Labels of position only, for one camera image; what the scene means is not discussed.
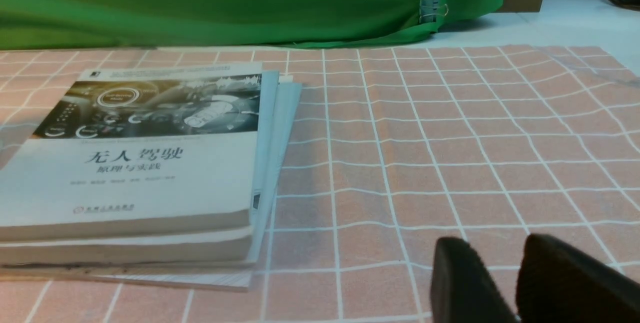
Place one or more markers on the bottom thin booklet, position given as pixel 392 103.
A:
pixel 225 276

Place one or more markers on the metal binder clip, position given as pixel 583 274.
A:
pixel 431 10

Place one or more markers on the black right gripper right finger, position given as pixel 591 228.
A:
pixel 558 283

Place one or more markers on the green backdrop cloth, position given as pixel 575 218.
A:
pixel 58 24

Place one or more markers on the top white self-driving book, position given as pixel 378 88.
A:
pixel 140 163

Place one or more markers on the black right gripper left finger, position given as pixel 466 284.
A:
pixel 461 288

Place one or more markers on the middle white book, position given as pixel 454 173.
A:
pixel 265 163

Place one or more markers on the pink checkered tablecloth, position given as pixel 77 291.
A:
pixel 391 149

